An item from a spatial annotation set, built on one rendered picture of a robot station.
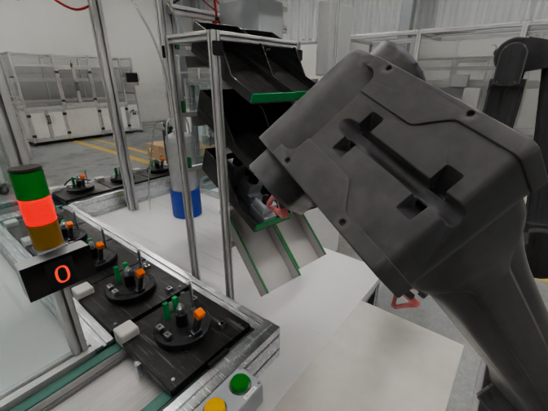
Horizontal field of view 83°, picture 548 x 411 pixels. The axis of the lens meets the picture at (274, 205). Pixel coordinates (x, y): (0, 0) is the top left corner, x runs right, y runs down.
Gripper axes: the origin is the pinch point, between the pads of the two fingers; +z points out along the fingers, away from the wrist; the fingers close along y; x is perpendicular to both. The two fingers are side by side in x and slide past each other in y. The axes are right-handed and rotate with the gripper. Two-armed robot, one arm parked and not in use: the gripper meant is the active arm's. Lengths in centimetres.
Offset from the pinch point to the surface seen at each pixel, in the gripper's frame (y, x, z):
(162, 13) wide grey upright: -28, -107, 91
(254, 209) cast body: 2.8, 0.6, 10.2
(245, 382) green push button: 23.1, 34.1, 0.2
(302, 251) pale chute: -17.4, 19.3, 19.7
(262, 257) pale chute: -1.4, 15.6, 18.9
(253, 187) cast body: 0.5, -5.2, 11.2
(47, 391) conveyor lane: 55, 25, 26
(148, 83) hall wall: -378, -494, 1047
